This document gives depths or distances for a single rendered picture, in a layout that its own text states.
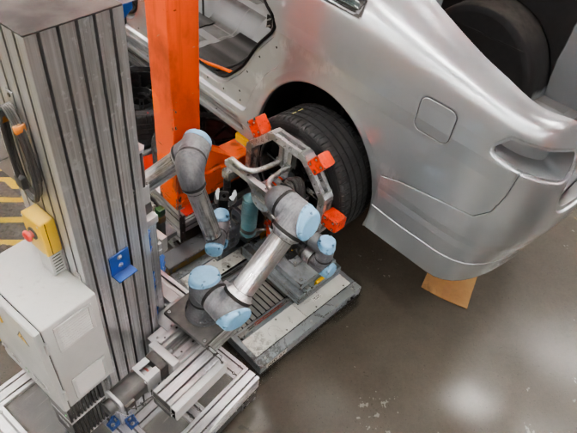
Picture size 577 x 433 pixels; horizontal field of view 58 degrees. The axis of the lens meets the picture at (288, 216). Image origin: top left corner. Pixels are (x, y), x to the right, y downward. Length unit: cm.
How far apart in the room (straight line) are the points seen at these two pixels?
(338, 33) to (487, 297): 202
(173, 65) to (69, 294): 113
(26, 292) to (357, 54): 150
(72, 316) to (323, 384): 161
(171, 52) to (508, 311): 250
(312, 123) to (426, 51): 65
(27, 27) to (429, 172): 156
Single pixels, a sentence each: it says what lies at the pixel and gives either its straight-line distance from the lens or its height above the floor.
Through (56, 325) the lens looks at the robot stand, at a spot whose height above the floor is 121.
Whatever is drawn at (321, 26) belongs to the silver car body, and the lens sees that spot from 237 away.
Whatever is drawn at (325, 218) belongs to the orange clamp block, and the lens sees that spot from 244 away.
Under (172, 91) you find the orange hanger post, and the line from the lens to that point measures 245.
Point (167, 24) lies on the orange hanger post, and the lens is 230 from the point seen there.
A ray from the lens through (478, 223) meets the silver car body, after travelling 224.
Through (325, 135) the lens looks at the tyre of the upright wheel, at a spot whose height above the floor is 116.
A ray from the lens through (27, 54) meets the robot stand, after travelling 123.
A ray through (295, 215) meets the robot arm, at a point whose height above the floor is 132.
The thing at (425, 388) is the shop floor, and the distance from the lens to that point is 308.
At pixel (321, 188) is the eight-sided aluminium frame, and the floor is 100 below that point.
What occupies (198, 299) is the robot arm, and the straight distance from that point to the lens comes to 194.
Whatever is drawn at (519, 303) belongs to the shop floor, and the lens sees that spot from 368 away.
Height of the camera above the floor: 256
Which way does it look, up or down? 44 degrees down
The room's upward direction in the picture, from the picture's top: 9 degrees clockwise
